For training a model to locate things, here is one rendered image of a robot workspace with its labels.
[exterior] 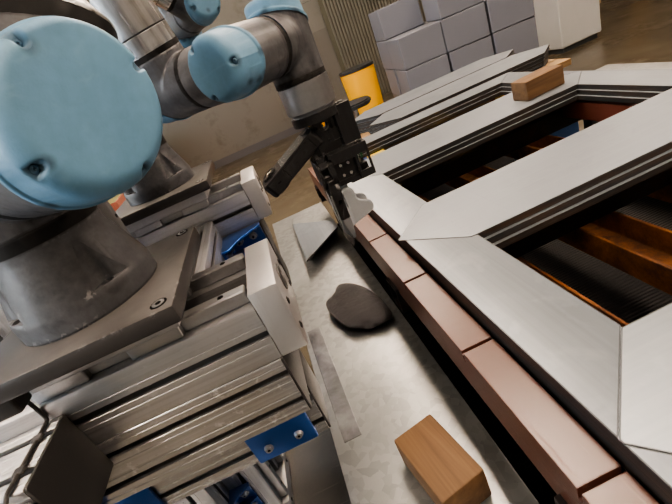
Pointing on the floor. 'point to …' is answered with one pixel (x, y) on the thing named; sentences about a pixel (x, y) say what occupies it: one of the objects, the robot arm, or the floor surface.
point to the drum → (362, 84)
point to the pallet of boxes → (448, 36)
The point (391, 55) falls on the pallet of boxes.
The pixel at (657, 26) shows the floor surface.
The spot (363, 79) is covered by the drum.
